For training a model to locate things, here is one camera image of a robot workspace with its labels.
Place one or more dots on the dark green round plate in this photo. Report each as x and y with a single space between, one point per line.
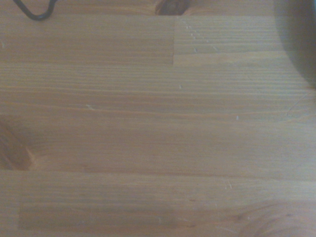
306 37

